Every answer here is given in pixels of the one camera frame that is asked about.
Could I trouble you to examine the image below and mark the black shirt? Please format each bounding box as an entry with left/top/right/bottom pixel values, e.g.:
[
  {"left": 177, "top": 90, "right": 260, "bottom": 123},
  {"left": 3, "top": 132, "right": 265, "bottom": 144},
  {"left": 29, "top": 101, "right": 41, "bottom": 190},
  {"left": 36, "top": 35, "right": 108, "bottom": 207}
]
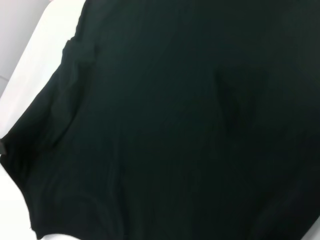
[{"left": 0, "top": 0, "right": 320, "bottom": 240}]

